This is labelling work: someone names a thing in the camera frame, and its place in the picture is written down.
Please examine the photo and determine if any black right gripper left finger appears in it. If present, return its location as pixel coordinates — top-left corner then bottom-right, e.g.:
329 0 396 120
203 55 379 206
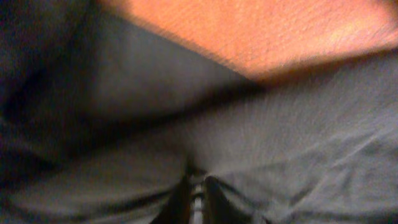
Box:
150 176 192 224

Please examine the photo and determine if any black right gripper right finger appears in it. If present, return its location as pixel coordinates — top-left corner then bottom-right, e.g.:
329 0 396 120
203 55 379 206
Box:
204 177 251 224

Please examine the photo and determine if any black garment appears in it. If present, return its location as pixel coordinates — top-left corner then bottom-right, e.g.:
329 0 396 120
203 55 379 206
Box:
1 1 397 223

